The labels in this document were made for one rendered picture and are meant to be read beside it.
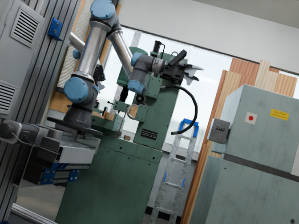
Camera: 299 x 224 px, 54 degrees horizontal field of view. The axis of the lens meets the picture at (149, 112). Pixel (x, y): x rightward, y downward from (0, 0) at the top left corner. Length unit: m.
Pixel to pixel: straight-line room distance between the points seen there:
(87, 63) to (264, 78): 2.66
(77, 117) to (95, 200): 0.77
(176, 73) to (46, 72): 0.64
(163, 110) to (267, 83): 1.88
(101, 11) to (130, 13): 2.47
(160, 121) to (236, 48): 1.98
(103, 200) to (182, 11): 2.66
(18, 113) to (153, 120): 1.05
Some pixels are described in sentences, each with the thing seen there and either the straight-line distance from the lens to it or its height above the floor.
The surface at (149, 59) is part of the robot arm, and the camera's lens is 1.45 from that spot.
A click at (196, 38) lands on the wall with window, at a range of 3.86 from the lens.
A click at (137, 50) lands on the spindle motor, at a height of 1.48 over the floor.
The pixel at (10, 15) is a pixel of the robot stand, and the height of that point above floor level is 1.15.
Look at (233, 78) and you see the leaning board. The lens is 3.66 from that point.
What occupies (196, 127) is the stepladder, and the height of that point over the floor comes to 1.11.
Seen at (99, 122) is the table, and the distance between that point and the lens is 1.95.
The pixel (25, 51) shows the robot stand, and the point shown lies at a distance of 1.36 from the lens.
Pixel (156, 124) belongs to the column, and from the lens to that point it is 2.19.
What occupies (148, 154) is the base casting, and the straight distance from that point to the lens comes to 2.08.
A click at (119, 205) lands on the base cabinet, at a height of 0.36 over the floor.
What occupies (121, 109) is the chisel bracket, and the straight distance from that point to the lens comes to 2.28.
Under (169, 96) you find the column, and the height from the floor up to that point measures 1.20.
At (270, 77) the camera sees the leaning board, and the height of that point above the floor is 1.98.
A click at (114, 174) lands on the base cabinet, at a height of 0.55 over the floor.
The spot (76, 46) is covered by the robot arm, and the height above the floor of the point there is 1.31.
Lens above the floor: 0.86
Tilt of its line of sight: 5 degrees up
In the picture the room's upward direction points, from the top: 17 degrees clockwise
